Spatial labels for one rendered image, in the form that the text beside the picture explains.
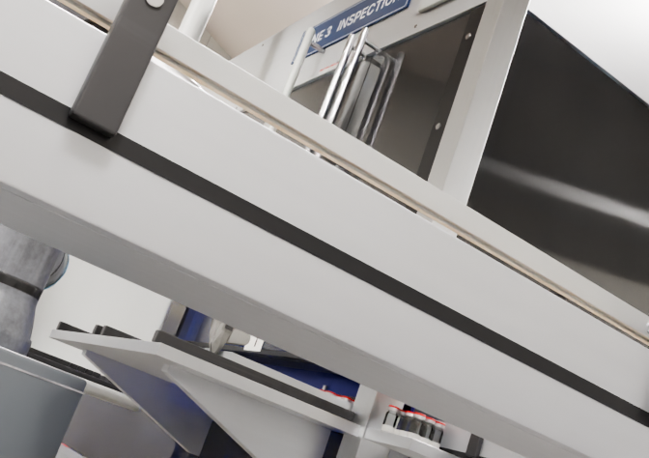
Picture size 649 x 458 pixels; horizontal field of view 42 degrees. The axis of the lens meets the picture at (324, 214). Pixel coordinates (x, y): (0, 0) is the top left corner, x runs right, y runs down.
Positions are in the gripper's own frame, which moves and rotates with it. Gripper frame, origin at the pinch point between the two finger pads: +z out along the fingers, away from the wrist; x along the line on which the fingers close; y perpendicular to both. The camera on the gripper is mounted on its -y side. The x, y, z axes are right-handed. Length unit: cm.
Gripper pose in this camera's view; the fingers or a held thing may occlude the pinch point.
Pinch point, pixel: (211, 348)
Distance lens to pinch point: 148.2
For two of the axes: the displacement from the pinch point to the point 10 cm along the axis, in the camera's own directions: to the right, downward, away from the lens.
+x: -5.2, 0.9, 8.5
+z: -3.4, 8.9, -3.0
